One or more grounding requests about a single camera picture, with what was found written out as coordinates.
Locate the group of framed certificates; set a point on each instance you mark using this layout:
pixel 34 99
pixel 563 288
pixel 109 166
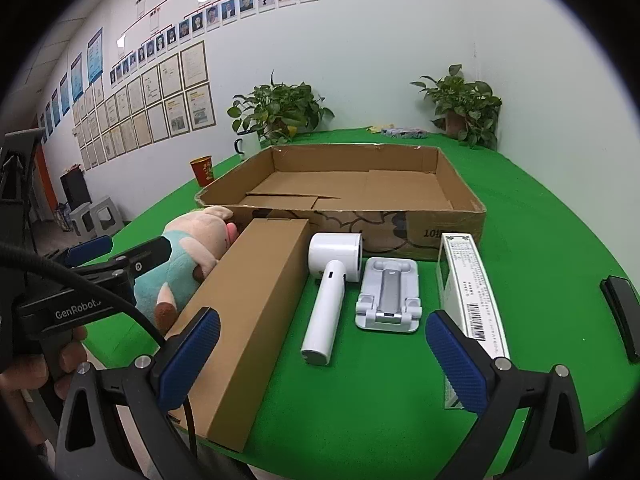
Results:
pixel 150 100

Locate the red paper cup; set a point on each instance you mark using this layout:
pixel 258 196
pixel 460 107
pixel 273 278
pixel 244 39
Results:
pixel 202 171

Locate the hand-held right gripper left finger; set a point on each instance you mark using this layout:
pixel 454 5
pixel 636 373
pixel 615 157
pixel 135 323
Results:
pixel 190 355

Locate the yellow cloth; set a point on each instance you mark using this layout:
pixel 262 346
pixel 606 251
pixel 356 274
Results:
pixel 379 129

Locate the white handheld lint remover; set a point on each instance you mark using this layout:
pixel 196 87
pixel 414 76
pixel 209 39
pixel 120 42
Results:
pixel 325 310

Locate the potted plant in brown pot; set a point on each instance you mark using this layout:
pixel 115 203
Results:
pixel 465 100

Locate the pink and teal plush toy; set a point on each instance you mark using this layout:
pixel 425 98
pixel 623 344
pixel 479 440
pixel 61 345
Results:
pixel 185 247

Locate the white and grey phone stand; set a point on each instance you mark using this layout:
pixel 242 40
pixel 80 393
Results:
pixel 387 290

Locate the orange door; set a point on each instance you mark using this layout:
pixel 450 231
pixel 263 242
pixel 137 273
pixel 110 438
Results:
pixel 44 180

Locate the large cardboard box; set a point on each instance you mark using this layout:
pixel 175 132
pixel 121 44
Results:
pixel 350 185

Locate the long brown cardboard box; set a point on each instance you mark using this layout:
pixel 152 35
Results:
pixel 250 310

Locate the row of portrait photos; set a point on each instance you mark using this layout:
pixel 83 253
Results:
pixel 227 10

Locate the row of blue wall posters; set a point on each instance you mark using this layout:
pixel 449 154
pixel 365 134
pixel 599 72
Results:
pixel 95 56

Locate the white carton with barcode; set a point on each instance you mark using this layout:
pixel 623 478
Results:
pixel 470 280

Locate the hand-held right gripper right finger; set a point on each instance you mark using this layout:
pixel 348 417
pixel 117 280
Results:
pixel 457 365

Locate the black rectangular case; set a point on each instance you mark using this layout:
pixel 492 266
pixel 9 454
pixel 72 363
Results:
pixel 622 305

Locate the black cabinet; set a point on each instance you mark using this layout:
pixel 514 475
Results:
pixel 75 189

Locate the leafy potted plant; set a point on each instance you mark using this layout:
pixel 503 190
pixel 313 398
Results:
pixel 280 105

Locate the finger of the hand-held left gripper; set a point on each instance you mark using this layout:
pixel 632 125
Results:
pixel 150 254
pixel 90 251

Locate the colourful flat packet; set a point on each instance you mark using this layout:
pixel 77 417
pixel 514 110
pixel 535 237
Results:
pixel 406 132

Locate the person's left hand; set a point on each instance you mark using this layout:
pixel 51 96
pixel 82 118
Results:
pixel 70 357

